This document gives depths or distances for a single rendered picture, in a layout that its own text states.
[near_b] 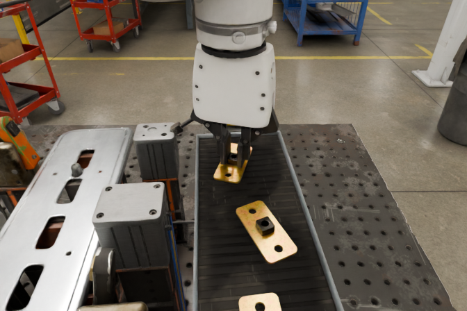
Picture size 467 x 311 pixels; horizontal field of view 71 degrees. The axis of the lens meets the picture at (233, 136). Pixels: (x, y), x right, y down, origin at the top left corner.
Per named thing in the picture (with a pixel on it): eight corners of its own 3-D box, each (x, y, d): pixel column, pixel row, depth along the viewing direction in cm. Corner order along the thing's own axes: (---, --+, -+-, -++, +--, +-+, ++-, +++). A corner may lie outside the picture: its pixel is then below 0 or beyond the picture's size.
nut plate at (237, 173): (229, 144, 52) (229, 138, 51) (253, 148, 51) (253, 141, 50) (212, 179, 45) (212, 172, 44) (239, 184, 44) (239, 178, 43)
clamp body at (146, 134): (154, 222, 97) (133, 119, 76) (192, 219, 98) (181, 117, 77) (150, 250, 89) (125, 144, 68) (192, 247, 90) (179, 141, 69)
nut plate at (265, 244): (234, 210, 40) (234, 203, 40) (260, 200, 42) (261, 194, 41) (268, 266, 34) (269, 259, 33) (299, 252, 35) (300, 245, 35)
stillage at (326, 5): (282, 20, 518) (288, -49, 463) (331, 19, 520) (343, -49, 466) (297, 46, 420) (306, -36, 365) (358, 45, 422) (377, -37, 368)
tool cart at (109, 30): (113, 34, 461) (96, -45, 405) (144, 36, 454) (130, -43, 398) (80, 55, 396) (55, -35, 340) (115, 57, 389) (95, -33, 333)
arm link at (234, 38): (281, 8, 38) (279, 34, 40) (209, 3, 40) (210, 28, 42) (268, 30, 31) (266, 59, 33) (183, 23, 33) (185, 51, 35)
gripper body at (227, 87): (283, 28, 39) (276, 110, 45) (202, 21, 41) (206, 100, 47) (272, 49, 33) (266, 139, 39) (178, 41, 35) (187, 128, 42)
